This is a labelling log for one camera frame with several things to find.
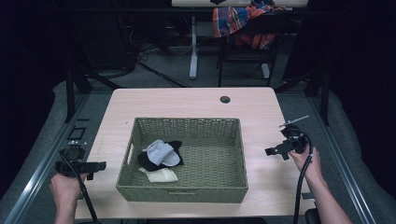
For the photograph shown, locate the person's right hand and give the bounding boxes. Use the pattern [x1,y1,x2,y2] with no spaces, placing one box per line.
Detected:
[288,145,325,185]

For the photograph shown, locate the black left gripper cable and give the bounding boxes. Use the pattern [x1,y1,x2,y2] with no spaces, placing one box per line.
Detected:
[59,151,101,224]

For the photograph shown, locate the black seat edge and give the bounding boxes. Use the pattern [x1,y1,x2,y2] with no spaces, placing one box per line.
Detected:
[304,207,322,224]

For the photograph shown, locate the plaid cloth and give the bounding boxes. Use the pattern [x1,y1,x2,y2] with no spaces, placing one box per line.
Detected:
[212,0,287,50]

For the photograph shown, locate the green woven basket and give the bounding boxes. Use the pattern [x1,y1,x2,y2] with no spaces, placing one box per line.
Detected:
[115,117,249,204]

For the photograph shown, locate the black chair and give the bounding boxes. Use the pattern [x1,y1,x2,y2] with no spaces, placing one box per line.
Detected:
[216,12,282,89]

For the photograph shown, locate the aluminium rail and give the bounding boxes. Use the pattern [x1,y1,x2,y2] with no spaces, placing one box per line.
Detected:
[2,92,92,224]
[306,95,379,224]

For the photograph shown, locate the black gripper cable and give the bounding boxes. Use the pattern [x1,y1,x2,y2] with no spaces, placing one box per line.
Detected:
[292,133,314,224]
[59,151,101,224]

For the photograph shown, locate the black metal stand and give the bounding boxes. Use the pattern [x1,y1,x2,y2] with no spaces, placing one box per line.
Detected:
[274,67,332,127]
[64,66,123,123]

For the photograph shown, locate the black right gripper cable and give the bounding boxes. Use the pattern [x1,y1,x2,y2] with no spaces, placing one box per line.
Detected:
[292,133,314,224]

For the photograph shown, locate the black and white cloth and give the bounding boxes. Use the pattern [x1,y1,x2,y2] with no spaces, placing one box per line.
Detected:
[136,140,185,173]

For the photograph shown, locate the cream white sock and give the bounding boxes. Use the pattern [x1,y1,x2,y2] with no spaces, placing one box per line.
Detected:
[137,166,179,184]

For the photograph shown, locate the person's left hand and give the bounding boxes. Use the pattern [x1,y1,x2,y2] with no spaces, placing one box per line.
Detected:
[49,172,91,207]

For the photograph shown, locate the black floor cables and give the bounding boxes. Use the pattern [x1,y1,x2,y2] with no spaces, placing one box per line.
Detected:
[124,18,192,89]

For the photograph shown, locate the grey sock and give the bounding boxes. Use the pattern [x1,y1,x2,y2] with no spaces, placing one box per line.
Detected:
[145,139,182,168]

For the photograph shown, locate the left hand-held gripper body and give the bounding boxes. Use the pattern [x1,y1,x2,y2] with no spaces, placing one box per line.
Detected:
[55,145,94,181]

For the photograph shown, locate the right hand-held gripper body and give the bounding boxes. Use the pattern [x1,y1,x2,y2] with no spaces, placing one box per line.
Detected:
[278,115,311,161]

